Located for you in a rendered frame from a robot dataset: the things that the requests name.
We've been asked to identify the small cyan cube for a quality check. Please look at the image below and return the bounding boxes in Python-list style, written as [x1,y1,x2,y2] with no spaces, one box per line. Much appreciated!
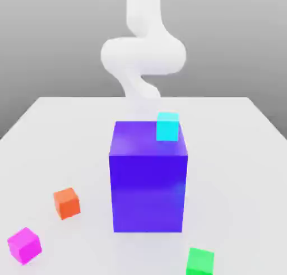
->
[156,112,180,142]

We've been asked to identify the small orange cube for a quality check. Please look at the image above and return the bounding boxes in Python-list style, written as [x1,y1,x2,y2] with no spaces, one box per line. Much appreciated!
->
[53,187,81,221]

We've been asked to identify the small green cube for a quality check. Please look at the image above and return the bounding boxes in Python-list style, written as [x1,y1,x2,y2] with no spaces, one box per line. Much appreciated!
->
[186,247,215,275]

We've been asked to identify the small magenta cube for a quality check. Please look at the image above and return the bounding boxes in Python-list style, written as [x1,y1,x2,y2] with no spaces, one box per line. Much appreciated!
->
[7,227,43,266]

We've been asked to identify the large purple box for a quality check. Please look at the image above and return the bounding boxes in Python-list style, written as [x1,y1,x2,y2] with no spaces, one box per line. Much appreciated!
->
[108,120,188,234]

